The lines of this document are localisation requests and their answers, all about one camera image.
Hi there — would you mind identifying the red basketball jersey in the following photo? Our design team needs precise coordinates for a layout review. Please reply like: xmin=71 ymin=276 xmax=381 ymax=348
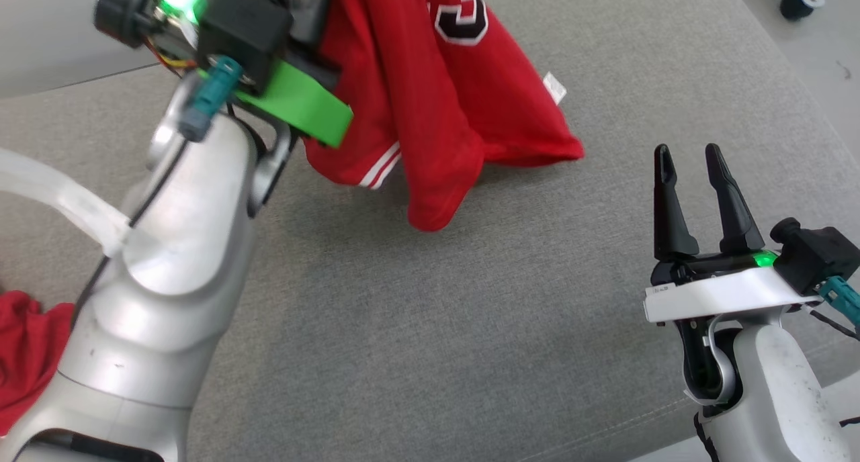
xmin=302 ymin=0 xmax=585 ymax=233

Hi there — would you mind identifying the black cable with teal connector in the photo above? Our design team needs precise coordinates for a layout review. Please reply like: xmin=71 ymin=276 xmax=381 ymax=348
xmin=803 ymin=277 xmax=860 ymax=342
xmin=67 ymin=54 xmax=244 ymax=328

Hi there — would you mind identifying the black caster wheel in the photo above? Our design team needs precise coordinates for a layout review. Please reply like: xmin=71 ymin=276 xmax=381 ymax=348
xmin=779 ymin=0 xmax=826 ymax=21

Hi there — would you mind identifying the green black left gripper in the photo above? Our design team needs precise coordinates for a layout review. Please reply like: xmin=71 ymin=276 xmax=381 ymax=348
xmin=93 ymin=0 xmax=355 ymax=148

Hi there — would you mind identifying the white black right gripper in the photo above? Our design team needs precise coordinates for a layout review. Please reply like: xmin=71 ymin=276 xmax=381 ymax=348
xmin=644 ymin=143 xmax=824 ymax=324

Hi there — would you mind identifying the translucent white strap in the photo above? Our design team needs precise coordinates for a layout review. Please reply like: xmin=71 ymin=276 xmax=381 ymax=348
xmin=0 ymin=146 xmax=132 ymax=258

